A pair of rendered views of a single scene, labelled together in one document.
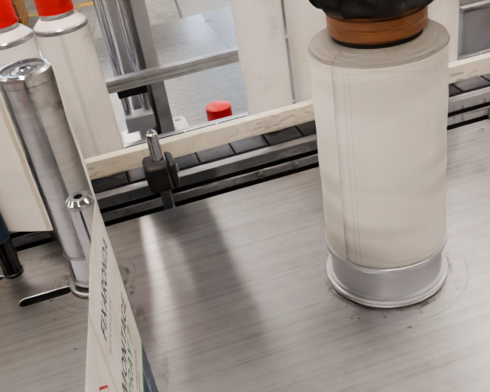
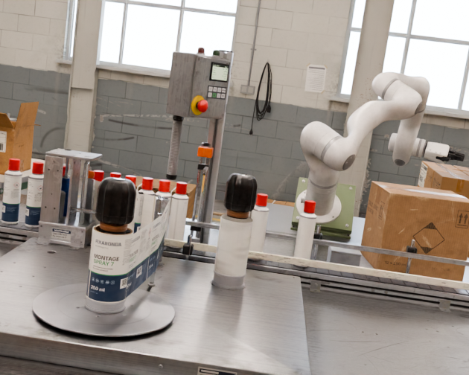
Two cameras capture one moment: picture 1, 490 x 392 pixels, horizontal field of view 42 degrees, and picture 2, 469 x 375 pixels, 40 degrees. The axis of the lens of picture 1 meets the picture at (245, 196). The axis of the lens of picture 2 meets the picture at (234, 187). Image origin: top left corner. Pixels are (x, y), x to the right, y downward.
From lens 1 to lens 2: 136 cm
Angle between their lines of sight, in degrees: 26
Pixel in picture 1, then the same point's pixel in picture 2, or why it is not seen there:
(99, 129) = (177, 232)
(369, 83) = (227, 223)
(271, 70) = not seen: hidden behind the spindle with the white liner
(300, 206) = not seen: hidden behind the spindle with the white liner
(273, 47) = not seen: hidden behind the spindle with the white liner
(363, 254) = (218, 268)
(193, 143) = (203, 247)
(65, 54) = (177, 205)
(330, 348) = (199, 286)
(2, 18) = (164, 189)
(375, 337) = (211, 289)
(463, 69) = (304, 262)
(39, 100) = (162, 206)
